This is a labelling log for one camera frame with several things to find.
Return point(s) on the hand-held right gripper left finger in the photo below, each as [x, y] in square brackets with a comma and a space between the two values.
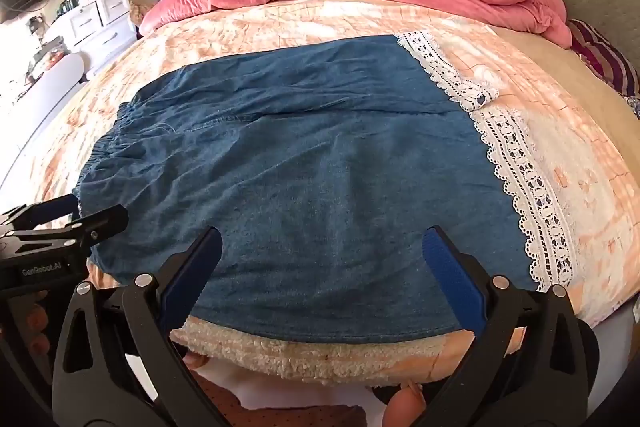
[192, 272]

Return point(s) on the person's left hand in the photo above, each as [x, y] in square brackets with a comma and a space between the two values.
[36, 319]

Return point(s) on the orange white fleece blanket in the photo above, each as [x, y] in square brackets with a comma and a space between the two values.
[575, 167]

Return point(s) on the purple striped pillow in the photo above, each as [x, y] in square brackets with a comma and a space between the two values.
[605, 57]

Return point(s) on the blue denim pants lace trim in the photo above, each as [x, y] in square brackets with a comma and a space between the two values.
[300, 177]

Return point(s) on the beige bed sheet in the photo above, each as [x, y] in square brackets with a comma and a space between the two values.
[565, 72]

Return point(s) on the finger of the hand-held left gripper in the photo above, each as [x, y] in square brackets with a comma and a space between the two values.
[45, 212]
[102, 222]

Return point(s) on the white rounded board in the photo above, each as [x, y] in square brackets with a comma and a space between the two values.
[45, 92]

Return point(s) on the white drawer dresser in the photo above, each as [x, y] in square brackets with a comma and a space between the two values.
[95, 19]

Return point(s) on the person's brown dotted clothing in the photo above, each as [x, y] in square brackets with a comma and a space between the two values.
[250, 407]

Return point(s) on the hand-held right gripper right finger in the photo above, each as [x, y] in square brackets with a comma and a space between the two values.
[452, 277]

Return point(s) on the person's right hand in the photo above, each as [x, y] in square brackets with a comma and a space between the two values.
[402, 409]

